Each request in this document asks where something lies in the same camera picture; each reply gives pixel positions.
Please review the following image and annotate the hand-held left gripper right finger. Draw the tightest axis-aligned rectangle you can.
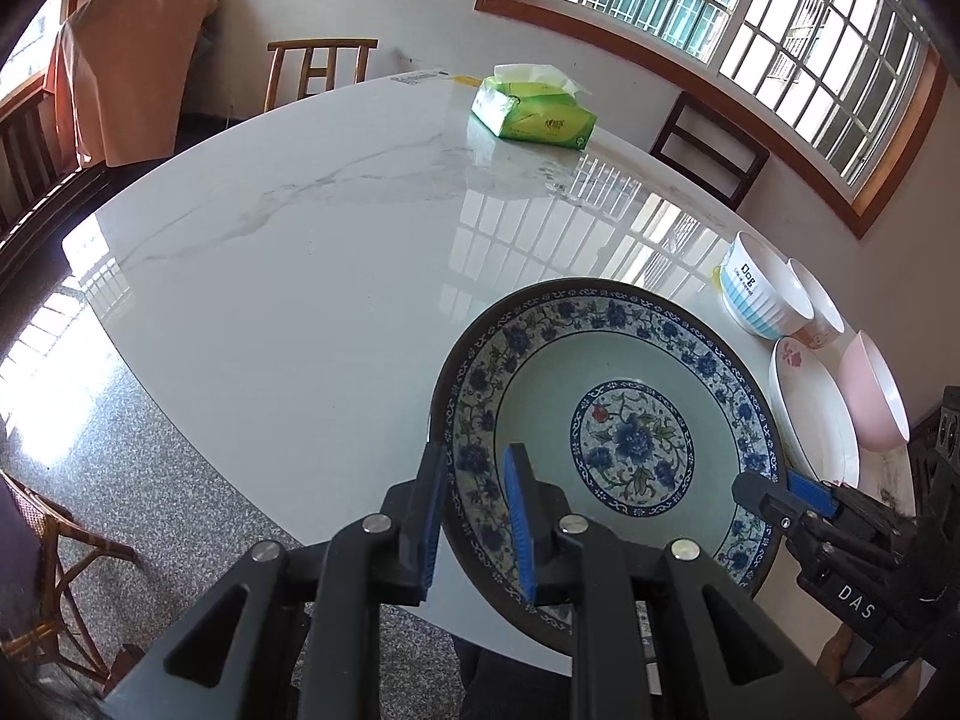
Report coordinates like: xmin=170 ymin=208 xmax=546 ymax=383
xmin=504 ymin=444 xmax=856 ymax=720

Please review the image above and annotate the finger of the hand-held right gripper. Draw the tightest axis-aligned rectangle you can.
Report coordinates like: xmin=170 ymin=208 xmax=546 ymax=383
xmin=786 ymin=469 xmax=912 ymax=541
xmin=731 ymin=471 xmax=848 ymax=578

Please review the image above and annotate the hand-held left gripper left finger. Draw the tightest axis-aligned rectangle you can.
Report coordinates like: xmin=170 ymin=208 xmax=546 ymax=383
xmin=101 ymin=441 xmax=451 ymax=720

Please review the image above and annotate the white pink-flower plate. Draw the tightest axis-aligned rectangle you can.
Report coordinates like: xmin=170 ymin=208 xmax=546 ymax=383
xmin=769 ymin=336 xmax=861 ymax=488

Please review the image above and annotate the pink bowl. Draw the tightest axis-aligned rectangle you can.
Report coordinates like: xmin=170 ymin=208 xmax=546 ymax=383
xmin=836 ymin=330 xmax=912 ymax=452

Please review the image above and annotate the white ribbed bowl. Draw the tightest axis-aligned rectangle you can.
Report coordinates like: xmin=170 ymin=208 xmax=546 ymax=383
xmin=786 ymin=257 xmax=846 ymax=350

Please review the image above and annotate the blue floral plate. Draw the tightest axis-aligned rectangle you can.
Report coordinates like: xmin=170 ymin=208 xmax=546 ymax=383
xmin=429 ymin=277 xmax=788 ymax=657

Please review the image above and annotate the white blue-striped bowl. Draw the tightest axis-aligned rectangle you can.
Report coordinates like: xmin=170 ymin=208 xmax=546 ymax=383
xmin=718 ymin=231 xmax=816 ymax=341

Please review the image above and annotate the person's right hand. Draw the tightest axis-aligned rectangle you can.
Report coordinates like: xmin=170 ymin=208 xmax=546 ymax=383
xmin=817 ymin=626 xmax=871 ymax=698

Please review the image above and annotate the person's dark clothing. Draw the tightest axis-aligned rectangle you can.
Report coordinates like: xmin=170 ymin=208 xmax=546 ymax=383
xmin=450 ymin=634 xmax=578 ymax=720

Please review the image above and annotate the dark wooden chair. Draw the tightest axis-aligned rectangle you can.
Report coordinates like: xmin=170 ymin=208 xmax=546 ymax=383
xmin=649 ymin=90 xmax=771 ymax=212

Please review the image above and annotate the rattan chair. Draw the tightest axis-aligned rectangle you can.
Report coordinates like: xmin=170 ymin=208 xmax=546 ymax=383
xmin=0 ymin=469 xmax=143 ymax=691

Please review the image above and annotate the green tissue pack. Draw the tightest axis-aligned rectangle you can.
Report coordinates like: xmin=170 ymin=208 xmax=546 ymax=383
xmin=470 ymin=62 xmax=599 ymax=153

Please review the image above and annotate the large wood-framed window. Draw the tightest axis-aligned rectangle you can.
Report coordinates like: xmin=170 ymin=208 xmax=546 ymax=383
xmin=476 ymin=0 xmax=950 ymax=239

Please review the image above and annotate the light wooden chair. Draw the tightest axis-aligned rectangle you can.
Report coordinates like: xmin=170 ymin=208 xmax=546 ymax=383
xmin=264 ymin=37 xmax=380 ymax=115

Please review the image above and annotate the dark wooden bench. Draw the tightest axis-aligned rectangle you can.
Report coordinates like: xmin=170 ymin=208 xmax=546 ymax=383
xmin=0 ymin=82 xmax=181 ymax=293

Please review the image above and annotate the small wood-framed window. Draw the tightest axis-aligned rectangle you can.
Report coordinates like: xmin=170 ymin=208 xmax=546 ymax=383
xmin=0 ymin=0 xmax=76 ymax=102

